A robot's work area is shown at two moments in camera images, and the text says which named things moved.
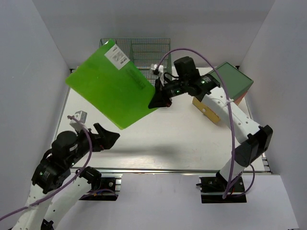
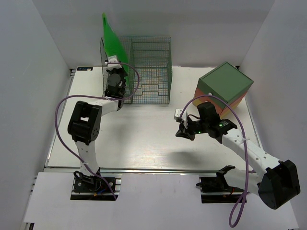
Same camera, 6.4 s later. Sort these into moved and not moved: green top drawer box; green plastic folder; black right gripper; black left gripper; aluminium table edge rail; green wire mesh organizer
Moved: black left gripper; green plastic folder; black right gripper
Not moved: green top drawer box; green wire mesh organizer; aluminium table edge rail
